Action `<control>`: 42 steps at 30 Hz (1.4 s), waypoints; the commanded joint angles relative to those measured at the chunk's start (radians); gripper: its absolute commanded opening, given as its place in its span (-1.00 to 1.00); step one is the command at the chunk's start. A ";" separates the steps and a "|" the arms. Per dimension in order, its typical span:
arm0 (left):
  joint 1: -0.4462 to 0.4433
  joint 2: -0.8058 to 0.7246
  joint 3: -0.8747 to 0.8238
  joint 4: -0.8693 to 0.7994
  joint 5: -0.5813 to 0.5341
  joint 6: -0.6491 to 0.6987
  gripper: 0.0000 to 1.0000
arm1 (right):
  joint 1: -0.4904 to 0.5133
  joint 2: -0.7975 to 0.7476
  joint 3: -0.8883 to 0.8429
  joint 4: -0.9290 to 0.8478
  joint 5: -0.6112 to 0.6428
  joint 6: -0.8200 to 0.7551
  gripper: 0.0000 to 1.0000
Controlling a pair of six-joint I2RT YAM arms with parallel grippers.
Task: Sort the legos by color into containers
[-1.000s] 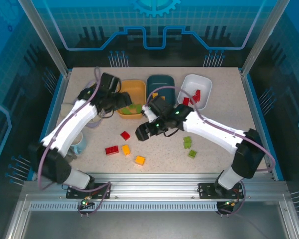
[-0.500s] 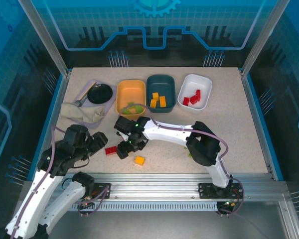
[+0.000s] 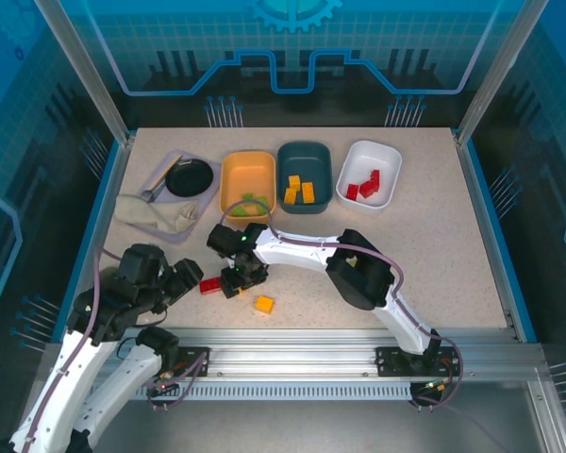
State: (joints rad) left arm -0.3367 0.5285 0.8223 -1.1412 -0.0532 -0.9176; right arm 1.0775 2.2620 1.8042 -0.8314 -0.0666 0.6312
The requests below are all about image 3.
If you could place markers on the yellow lego brick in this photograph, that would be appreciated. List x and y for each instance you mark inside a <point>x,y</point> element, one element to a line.
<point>294,181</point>
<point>290,195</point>
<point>242,291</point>
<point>308,192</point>
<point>264,305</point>

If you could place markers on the red lego brick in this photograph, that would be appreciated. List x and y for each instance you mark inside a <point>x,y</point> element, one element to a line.
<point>375,175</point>
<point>209,286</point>
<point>369,188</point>
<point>353,191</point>

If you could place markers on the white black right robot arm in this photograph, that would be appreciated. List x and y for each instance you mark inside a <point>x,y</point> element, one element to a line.
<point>292,250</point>

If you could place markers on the blue table edge trim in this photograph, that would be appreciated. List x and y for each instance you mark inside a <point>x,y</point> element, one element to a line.
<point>491,198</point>
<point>88,245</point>

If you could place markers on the yellow plastic container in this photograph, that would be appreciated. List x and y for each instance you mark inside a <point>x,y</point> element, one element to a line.
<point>247,172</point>

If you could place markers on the beige cloth napkin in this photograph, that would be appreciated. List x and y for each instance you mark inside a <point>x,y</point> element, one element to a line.
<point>141,212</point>

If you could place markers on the small black pan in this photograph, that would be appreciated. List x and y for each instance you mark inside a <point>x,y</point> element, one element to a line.
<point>188,179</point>

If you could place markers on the lavender plastic tray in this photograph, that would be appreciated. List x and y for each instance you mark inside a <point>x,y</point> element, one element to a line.
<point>213,166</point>

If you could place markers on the grey spoon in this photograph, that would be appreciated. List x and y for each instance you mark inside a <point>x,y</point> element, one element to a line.
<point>147,194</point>

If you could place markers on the small LED controller board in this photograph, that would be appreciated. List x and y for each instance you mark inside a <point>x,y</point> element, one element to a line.
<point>162,386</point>
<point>431,387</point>

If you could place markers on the tan wooden stick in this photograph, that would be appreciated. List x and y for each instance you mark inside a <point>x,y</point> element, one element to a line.
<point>162,171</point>

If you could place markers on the dark teal plastic container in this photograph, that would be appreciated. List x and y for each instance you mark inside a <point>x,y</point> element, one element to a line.
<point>306,160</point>

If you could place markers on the white plastic container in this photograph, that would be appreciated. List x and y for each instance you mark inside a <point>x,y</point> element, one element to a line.
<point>372,158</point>

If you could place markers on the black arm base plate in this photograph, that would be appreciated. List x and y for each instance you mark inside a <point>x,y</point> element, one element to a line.
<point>195,351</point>
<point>387,361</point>

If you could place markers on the aluminium extrusion rail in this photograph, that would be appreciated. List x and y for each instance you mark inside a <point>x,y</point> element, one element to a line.
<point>287,349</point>

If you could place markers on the aluminium frame post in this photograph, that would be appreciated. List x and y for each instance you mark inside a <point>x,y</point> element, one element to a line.
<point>85,75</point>
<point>500,71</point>

